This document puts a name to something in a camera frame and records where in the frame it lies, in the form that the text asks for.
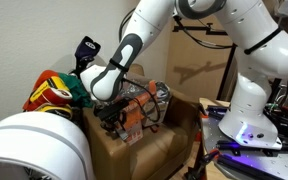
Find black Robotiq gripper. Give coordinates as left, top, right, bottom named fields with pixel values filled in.
left=93, top=98, right=132, bottom=133

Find white rectangular block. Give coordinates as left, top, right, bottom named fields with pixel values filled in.
left=116, top=127, right=130, bottom=142

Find orange snack bag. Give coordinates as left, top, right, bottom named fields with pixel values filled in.
left=115, top=79, right=161, bottom=143

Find small orange plastic piece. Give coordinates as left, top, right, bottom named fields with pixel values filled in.
left=150, top=123, right=162, bottom=134

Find teal green golf headcover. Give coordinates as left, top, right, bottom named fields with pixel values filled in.
left=57, top=72, right=94, bottom=109

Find cardboard box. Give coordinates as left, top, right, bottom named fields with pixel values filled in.
left=80, top=63, right=202, bottom=180

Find clear plastic bag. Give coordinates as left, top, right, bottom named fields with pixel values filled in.
left=150, top=80, right=174, bottom=126

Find red white golf headcover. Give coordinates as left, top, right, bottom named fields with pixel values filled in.
left=27, top=87, right=73, bottom=109

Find black blue handheld tool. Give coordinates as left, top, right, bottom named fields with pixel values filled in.
left=72, top=35, right=102, bottom=81

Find orange golf headcover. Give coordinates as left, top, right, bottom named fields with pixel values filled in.
left=23, top=69, right=60, bottom=108

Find orange black bar clamp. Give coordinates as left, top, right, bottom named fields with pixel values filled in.
left=193, top=101, right=212, bottom=143
left=186, top=149, right=221, bottom=180

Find tall brown wooden panel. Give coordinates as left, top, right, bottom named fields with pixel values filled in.
left=165, top=13, right=248, bottom=101

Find black controller equipment stack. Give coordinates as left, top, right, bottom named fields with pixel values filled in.
left=263, top=78, right=288, bottom=136

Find metal breadboard robot table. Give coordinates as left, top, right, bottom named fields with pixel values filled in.
left=198, top=97, right=288, bottom=180

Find black mounting bracket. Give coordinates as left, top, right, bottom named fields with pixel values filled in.
left=206, top=105, right=232, bottom=121

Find black aluminium rail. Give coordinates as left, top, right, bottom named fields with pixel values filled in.
left=216, top=139, right=288, bottom=159

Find black camera boom stand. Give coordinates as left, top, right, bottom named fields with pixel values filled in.
left=172, top=14, right=245, bottom=101

